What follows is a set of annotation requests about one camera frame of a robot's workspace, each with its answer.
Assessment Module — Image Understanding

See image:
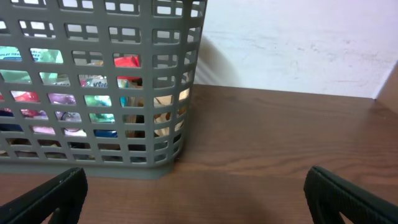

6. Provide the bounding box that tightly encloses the Kleenex tissue multipack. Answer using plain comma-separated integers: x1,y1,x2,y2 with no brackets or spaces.
0,68,128,139

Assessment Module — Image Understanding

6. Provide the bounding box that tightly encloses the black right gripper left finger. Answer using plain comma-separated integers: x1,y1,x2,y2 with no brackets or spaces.
1,167,88,224

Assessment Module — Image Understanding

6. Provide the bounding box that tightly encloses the red orange cracker pack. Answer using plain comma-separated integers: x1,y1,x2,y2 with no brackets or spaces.
114,55,141,81

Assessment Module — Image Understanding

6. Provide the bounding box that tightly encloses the teal white wipes pouch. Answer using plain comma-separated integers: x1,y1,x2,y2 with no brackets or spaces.
1,46,63,63

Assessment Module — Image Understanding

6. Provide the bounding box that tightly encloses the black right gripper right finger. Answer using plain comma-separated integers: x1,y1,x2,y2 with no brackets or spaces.
303,166,397,224

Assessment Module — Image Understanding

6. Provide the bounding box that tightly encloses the grey plastic laundry basket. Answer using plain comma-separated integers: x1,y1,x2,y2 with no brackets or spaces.
1,0,207,179

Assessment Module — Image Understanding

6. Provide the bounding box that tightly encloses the clear brown pastry bag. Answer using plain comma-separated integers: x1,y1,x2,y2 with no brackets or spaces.
121,88,190,137

